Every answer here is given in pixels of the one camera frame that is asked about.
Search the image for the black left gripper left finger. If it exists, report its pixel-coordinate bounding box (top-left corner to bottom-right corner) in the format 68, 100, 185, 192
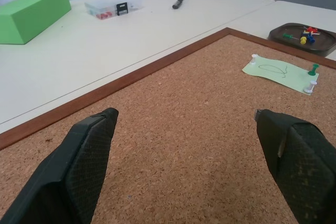
0, 107, 119, 224

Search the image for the clear plastic pin box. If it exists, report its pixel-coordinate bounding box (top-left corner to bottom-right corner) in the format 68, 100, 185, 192
84, 0, 146, 21

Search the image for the light green paper note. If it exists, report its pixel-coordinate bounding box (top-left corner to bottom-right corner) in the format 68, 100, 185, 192
241, 56, 320, 95

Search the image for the black marker pen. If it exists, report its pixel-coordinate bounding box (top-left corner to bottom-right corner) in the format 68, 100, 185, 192
172, 0, 190, 9

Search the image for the dark brown oval tray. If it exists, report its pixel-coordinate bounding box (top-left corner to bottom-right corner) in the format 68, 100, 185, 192
268, 23, 336, 57

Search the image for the cork board with wooden frame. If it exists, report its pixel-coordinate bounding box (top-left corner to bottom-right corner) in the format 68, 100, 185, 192
0, 27, 336, 224

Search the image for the green foam block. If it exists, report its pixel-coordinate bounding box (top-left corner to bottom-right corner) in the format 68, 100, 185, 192
0, 0, 72, 45

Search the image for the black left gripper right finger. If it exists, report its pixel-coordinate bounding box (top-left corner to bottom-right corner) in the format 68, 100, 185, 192
253, 109, 336, 224

